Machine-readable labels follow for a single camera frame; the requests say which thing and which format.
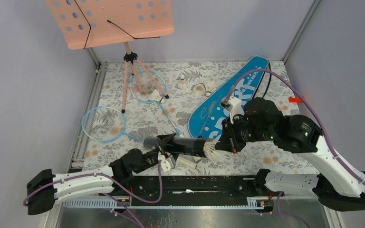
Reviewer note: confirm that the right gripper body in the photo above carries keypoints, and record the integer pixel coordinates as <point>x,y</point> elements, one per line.
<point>239,132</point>

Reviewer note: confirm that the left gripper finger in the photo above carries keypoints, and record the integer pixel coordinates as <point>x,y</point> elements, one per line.
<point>162,140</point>
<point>168,154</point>

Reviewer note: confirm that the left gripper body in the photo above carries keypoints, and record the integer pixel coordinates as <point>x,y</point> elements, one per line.
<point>150,158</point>

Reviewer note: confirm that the black shuttlecock tube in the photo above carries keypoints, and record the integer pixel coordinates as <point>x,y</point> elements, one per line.
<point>180,145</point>

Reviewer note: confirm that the shuttlecock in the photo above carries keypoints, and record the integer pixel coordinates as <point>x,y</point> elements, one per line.
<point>155,96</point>
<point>182,82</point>
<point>199,89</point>
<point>209,87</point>
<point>215,150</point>

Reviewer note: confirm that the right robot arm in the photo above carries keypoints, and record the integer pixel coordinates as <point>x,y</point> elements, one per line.
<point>338,185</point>

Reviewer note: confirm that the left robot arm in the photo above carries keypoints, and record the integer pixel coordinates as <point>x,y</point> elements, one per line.
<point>47,189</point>

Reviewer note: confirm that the shuttlecock on racket head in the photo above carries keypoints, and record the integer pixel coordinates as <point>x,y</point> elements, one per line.
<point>155,96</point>

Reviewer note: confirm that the blue racket left side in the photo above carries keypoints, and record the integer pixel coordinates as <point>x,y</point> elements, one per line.
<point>105,124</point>

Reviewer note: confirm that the shuttlecock upright back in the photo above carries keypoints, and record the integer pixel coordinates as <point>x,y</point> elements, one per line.
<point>182,82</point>

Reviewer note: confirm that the blue racket near stand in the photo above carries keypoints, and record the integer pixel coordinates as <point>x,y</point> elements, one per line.
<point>148,87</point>

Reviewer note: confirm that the pink music stand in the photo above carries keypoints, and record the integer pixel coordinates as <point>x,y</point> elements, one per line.
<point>93,23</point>

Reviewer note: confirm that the black front rail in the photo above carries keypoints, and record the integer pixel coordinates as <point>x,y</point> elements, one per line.
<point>195,191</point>

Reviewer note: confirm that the red clip on wall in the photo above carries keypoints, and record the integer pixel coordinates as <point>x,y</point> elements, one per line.
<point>292,99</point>

